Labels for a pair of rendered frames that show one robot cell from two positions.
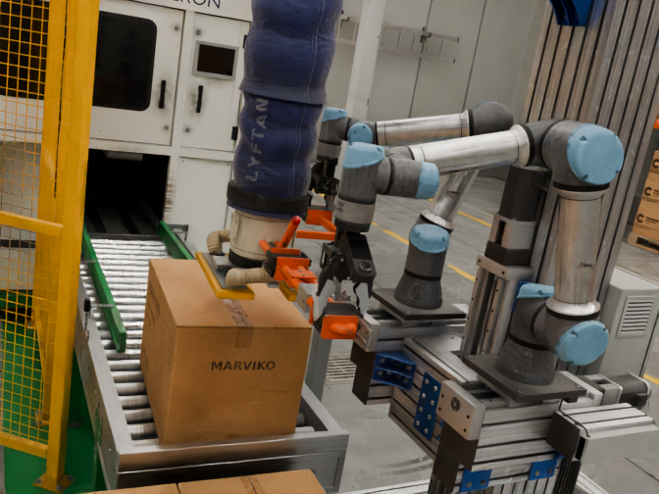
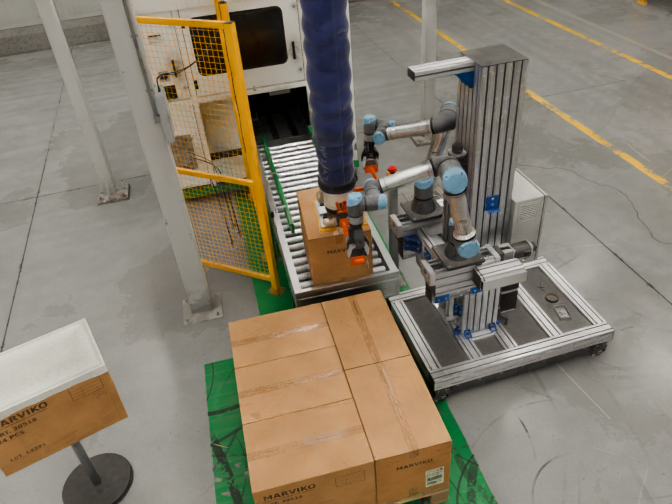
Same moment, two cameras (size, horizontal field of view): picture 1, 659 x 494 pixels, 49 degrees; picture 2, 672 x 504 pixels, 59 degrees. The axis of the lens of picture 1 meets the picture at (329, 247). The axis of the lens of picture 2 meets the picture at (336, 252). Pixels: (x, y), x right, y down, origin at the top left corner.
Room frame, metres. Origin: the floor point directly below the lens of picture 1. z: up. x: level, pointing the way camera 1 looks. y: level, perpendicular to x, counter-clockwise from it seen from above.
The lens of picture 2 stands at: (-0.98, -0.60, 3.07)
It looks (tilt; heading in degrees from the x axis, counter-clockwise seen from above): 37 degrees down; 16
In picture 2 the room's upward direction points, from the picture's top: 5 degrees counter-clockwise
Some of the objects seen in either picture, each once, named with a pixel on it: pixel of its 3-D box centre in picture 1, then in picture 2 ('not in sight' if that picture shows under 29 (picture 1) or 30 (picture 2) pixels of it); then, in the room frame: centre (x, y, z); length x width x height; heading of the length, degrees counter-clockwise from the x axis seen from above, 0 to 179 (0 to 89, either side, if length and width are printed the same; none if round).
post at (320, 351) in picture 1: (315, 376); (393, 231); (2.61, -0.03, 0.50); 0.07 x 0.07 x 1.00; 27
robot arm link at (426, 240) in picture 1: (428, 248); (423, 184); (2.13, -0.30, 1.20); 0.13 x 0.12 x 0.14; 175
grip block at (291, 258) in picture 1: (287, 264); (345, 218); (1.70, 0.10, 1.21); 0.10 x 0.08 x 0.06; 112
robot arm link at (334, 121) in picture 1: (333, 125); (369, 124); (2.29, 0.05, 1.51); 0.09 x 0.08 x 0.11; 85
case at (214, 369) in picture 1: (217, 346); (333, 233); (2.18, 0.31, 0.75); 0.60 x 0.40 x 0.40; 23
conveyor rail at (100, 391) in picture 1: (80, 320); (272, 211); (2.77, 0.97, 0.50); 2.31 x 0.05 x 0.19; 27
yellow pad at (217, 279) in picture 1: (224, 269); (323, 212); (1.90, 0.28, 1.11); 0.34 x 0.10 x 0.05; 22
